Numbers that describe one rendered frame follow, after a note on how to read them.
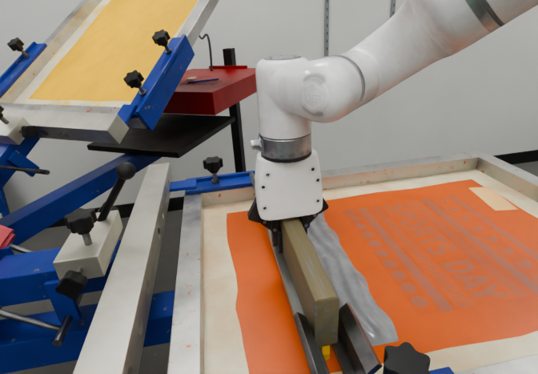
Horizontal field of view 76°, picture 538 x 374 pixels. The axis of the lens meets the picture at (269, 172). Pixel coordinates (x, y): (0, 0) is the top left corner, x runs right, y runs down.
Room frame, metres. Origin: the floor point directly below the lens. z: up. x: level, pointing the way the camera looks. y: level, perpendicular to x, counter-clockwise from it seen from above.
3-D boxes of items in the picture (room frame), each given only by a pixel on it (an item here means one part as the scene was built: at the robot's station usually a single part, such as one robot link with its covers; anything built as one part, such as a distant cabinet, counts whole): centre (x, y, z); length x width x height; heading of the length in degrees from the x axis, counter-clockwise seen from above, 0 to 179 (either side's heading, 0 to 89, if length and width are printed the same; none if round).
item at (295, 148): (0.48, -0.02, 1.18); 0.09 x 0.07 x 0.03; 99
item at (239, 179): (0.75, 0.05, 0.98); 0.30 x 0.05 x 0.07; 99
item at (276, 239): (0.48, 0.00, 1.03); 0.03 x 0.03 x 0.07; 9
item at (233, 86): (1.67, 0.30, 1.06); 0.61 x 0.46 x 0.12; 159
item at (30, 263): (0.43, 0.33, 1.02); 0.17 x 0.06 x 0.05; 99
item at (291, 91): (0.45, -0.05, 1.25); 0.15 x 0.10 x 0.11; 53
